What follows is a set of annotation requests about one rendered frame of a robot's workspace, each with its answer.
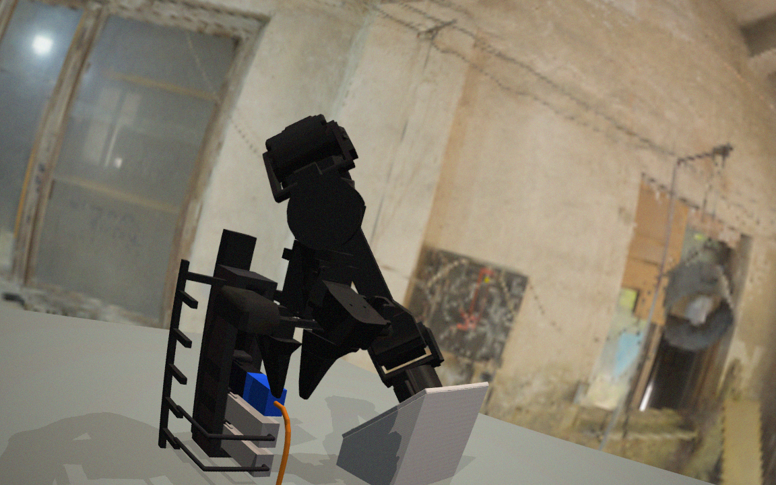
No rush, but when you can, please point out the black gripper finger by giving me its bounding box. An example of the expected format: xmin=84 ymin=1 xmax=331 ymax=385
xmin=298 ymin=329 xmax=359 ymax=399
xmin=255 ymin=333 xmax=302 ymax=399

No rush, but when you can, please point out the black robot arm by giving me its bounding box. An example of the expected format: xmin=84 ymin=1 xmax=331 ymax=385
xmin=263 ymin=114 xmax=444 ymax=403

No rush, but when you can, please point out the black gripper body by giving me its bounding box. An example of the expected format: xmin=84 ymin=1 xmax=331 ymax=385
xmin=213 ymin=240 xmax=360 ymax=341

